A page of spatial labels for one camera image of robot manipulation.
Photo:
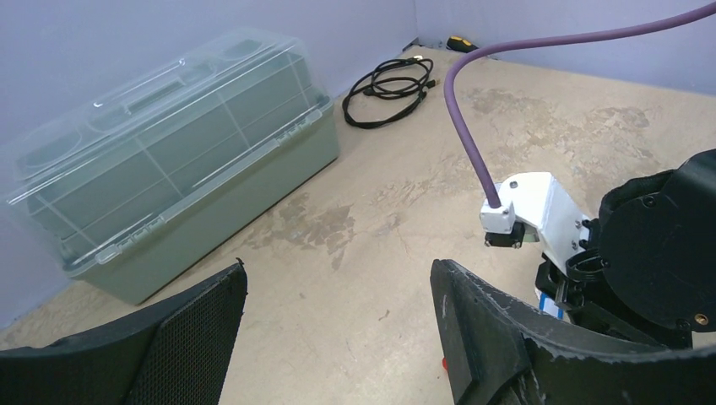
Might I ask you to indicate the yellow black screwdriver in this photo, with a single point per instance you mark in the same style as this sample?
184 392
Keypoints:
460 44

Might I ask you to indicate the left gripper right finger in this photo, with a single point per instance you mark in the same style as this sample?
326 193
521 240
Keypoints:
500 350

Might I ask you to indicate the blue tagged key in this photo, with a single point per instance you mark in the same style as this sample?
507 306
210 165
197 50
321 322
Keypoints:
547 305

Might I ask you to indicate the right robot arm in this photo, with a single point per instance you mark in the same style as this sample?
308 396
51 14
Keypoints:
646 271

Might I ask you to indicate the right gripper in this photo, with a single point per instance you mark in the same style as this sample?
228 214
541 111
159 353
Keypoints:
584 296

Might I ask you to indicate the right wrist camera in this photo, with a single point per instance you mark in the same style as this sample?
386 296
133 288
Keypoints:
534 207

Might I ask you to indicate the clear lidded green box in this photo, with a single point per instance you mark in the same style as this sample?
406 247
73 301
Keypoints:
131 190

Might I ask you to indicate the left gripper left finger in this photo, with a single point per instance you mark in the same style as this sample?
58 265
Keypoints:
176 351

